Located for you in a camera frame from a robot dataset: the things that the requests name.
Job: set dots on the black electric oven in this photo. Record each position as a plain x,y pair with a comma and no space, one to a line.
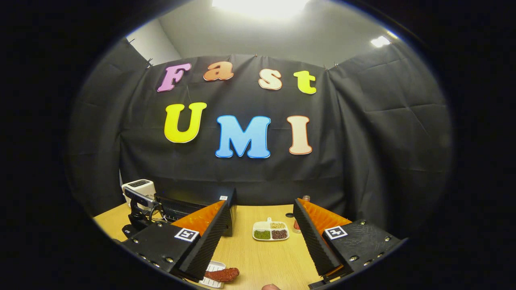
201,195

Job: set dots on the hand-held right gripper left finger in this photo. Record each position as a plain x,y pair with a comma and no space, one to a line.
207,245

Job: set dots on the small white slotted tray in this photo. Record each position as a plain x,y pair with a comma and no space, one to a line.
213,266

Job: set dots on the clear plastic bottle red label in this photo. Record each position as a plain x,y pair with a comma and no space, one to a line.
306,197

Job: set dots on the red sausage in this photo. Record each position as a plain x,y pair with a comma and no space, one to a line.
223,274

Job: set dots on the white divided plate with beans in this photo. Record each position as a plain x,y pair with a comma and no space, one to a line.
271,233

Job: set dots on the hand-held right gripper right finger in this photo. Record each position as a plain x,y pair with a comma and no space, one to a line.
314,245

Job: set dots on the large ceiling light panel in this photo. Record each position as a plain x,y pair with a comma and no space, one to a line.
262,7

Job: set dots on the white toaster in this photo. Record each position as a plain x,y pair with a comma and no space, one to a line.
141,185

